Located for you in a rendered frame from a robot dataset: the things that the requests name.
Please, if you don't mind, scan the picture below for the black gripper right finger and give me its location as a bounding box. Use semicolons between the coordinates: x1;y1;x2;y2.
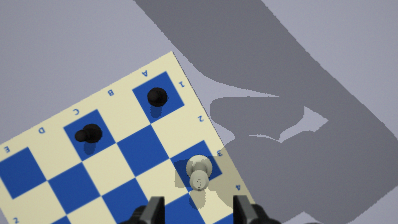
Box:
233;195;281;224

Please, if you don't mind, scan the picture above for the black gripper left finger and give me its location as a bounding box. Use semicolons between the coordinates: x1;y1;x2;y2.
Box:
119;196;165;224

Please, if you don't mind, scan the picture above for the black pawn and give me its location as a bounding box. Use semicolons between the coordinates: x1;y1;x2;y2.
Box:
75;124;102;143
147;87;167;107

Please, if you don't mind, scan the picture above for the blue and cream chessboard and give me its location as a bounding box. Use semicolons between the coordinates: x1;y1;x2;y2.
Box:
0;51;255;224

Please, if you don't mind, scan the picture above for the pale grey chess piece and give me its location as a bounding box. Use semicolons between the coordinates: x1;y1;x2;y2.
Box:
186;155;212;191

